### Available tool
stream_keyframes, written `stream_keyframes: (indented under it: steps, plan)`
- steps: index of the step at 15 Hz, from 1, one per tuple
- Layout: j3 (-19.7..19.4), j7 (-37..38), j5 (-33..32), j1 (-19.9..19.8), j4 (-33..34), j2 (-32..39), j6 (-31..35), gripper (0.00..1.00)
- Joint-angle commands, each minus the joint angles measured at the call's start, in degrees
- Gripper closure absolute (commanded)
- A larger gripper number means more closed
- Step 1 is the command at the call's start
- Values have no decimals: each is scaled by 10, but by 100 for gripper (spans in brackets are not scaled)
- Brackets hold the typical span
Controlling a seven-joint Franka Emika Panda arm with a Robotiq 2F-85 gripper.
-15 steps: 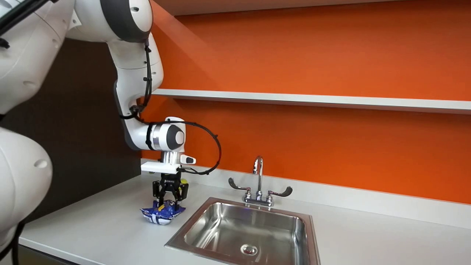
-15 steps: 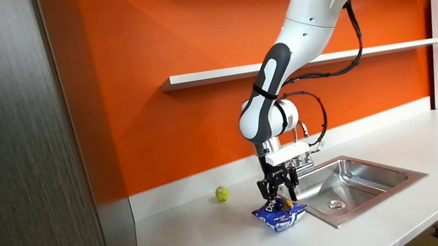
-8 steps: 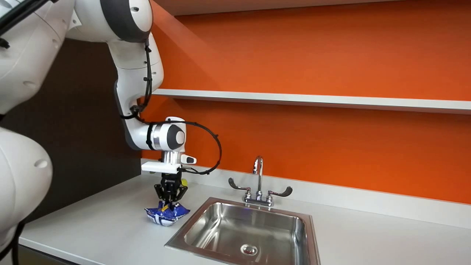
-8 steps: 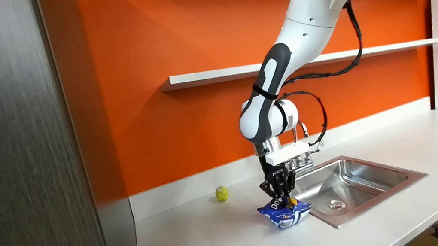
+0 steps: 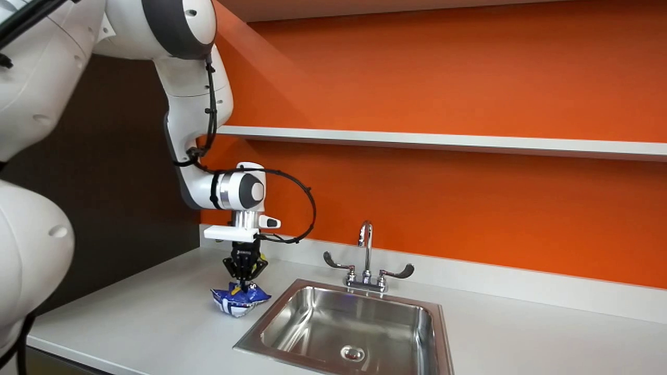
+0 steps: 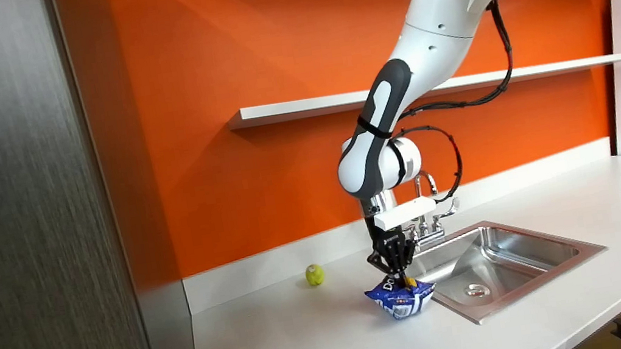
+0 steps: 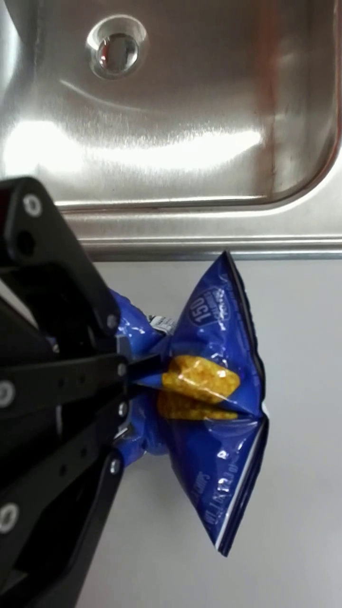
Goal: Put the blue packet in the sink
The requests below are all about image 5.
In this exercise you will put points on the chrome tap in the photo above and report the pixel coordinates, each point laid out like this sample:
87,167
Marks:
367,263

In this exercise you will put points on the white wall shelf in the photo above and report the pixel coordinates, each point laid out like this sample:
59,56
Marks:
448,140

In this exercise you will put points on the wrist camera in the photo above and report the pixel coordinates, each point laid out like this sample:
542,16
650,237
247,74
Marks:
229,233

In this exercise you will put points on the steel sink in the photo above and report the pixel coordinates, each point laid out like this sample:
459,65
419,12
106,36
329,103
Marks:
348,330

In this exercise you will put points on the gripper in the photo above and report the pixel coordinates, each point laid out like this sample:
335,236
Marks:
245,253

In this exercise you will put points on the blue snack packet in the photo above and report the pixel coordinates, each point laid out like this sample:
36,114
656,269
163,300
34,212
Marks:
237,301

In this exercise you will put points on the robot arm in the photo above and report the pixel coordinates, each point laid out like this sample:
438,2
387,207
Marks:
47,78

